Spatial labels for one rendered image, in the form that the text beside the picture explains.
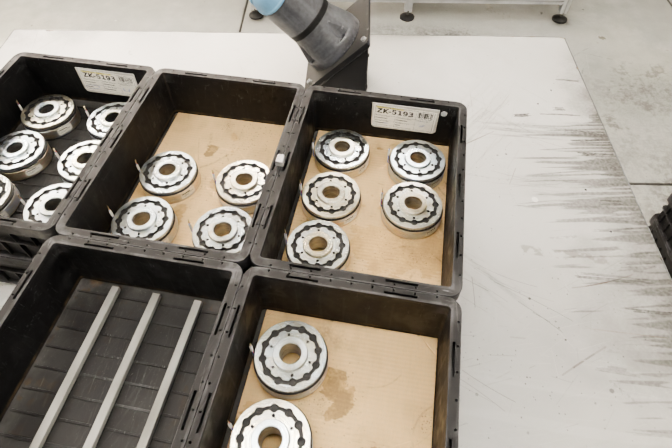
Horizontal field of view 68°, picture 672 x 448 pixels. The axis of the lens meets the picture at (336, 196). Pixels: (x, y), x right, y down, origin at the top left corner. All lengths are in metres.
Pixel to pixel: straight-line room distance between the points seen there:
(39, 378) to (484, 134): 0.99
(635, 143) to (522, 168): 1.35
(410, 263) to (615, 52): 2.32
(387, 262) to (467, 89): 0.66
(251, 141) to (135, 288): 0.36
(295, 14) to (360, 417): 0.80
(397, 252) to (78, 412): 0.52
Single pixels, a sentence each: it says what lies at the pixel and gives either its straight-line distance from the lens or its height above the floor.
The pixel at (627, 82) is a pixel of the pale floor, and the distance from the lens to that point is 2.83.
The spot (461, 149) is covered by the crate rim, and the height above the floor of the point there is 0.93.
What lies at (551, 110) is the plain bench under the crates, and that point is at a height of 0.70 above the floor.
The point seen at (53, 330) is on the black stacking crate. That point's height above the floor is 0.83.
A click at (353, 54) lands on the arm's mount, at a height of 0.87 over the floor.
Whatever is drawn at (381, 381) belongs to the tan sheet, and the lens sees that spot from 0.75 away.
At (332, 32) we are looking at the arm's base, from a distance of 1.17.
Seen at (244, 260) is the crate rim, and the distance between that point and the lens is 0.73.
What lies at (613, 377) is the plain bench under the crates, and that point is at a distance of 1.00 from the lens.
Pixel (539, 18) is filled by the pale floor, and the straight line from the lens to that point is 3.12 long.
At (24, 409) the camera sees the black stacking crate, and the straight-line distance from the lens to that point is 0.85.
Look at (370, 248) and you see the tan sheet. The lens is 0.84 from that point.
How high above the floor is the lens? 1.54
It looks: 51 degrees down
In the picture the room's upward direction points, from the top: straight up
